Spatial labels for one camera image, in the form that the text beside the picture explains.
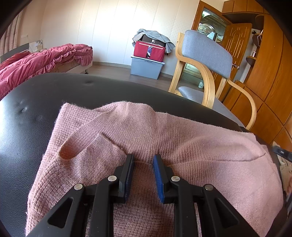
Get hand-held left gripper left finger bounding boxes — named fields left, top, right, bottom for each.
left=26, top=153, right=135, bottom=237

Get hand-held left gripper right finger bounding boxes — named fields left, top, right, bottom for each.
left=152, top=154, right=258, bottom=237

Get pink knitted sweater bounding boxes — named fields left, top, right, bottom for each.
left=25, top=101, right=284, bottom=237

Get grey clothes on bag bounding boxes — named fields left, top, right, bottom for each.
left=132, top=28, right=176, bottom=56

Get pale crumpled cloth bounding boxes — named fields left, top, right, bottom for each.
left=279, top=157, right=292, bottom=194

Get wooden wardrobe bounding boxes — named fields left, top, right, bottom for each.
left=221, top=0, right=292, bottom=146

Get grey plastic storage box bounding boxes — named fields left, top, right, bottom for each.
left=130, top=56, right=166, bottom=80

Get wooden door with gold lines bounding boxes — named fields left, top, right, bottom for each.
left=222, top=23, right=252, bottom=82

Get bed with grey headboard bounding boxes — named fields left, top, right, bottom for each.
left=0, top=43, right=94, bottom=75

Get red fabric bag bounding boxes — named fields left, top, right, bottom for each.
left=133, top=40, right=166, bottom=62

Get dark brown bag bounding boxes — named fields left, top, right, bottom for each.
left=141, top=34, right=165, bottom=46

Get bed with red quilt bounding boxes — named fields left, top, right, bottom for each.
left=0, top=44, right=94, bottom=101

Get beige patterned curtain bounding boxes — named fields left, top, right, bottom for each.
left=0, top=9, right=25, bottom=57

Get grey armchair with wooden frame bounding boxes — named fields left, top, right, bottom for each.
left=168, top=30, right=257, bottom=131

